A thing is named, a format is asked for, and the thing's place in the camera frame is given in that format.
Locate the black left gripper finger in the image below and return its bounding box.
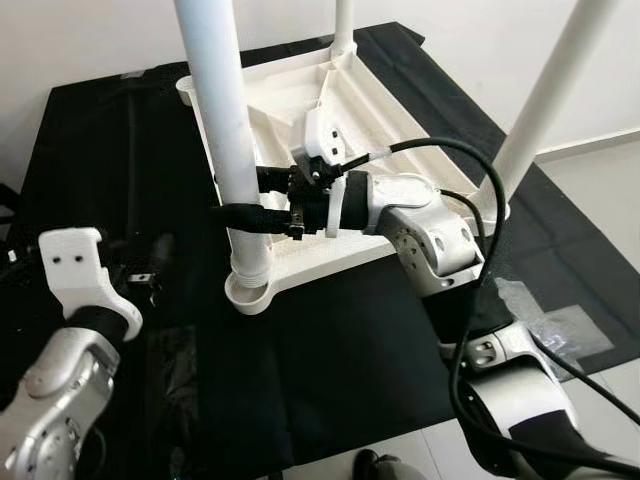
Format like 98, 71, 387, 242
148, 233, 179, 279

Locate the white plastic table leg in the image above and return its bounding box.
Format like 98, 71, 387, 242
490, 0, 623, 216
175, 0, 273, 291
333, 0, 358, 56

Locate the white plastic children table top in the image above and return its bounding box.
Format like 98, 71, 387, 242
178, 40, 511, 316

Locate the shiny black plastic bag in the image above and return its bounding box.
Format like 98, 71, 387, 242
150, 330, 206, 480

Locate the clear plastic bag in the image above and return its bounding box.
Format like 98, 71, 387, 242
495, 278, 613, 361

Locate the black tablecloth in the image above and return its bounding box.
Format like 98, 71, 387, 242
0, 22, 640, 480

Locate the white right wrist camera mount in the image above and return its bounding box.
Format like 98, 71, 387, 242
300, 103, 351, 239

